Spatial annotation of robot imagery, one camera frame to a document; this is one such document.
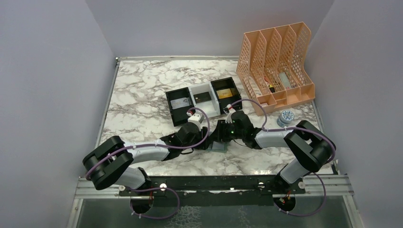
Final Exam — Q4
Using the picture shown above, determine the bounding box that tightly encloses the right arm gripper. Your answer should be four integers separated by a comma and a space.
209, 119, 244, 142

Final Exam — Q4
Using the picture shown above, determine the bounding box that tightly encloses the green card holder wallet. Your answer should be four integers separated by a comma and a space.
206, 142, 228, 153

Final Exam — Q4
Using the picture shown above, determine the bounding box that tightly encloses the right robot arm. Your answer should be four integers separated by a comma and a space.
209, 111, 336, 193

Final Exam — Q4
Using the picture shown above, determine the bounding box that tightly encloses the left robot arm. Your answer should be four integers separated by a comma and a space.
82, 123, 210, 195

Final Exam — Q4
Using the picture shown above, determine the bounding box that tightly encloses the gold card in tray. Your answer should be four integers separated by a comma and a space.
216, 88, 233, 99

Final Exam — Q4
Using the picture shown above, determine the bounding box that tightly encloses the black card in tray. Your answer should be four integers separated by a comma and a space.
193, 92, 211, 104

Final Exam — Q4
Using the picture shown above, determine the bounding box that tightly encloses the black tray left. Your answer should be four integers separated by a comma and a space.
165, 87, 194, 127

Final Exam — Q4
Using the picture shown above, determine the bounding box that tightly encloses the black tray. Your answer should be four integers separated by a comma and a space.
165, 87, 194, 127
211, 77, 242, 114

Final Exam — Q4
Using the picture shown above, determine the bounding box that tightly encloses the black tray right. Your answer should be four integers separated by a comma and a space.
211, 77, 242, 114

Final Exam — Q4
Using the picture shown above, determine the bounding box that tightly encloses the white tray middle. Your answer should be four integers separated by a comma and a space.
188, 82, 221, 118

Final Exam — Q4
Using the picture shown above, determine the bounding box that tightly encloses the blue white tape roll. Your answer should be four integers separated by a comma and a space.
277, 110, 295, 128

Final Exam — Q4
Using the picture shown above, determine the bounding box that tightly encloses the yellow marker in organizer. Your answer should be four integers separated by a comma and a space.
268, 84, 276, 93

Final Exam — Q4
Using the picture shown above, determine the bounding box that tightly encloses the grey item in organizer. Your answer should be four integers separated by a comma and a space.
278, 72, 293, 90

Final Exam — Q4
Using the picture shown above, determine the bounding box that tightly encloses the orange file organizer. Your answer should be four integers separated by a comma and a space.
236, 22, 315, 115

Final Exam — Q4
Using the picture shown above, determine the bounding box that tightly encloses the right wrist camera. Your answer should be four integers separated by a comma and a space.
223, 104, 236, 124

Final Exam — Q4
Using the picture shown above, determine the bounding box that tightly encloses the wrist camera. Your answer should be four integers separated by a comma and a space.
223, 104, 236, 124
187, 112, 204, 128

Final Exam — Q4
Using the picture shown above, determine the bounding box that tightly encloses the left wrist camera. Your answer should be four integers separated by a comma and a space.
187, 112, 204, 128

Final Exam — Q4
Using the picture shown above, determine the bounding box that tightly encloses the black mounting rail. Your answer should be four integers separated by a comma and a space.
124, 175, 306, 195

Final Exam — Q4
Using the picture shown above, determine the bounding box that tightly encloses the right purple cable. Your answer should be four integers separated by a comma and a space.
224, 98, 337, 218

